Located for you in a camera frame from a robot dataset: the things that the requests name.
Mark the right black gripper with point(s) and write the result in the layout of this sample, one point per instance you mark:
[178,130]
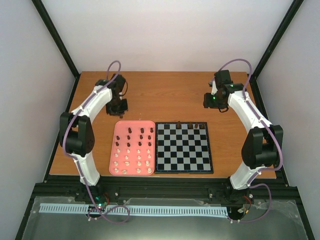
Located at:
[207,102]

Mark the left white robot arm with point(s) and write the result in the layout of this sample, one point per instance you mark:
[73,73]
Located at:
[76,135]

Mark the pink plastic tray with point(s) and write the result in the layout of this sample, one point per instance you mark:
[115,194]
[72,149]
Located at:
[121,130]

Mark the right black frame post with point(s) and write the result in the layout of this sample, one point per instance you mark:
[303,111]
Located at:
[283,26]

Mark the black and white chessboard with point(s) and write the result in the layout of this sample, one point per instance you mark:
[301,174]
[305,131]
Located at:
[182,151]

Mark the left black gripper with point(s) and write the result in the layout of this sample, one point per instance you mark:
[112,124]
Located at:
[112,112]

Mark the black aluminium base frame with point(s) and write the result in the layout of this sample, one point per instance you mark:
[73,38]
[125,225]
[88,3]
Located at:
[165,95]

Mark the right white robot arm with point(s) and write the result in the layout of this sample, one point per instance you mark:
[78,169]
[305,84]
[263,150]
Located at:
[262,147]

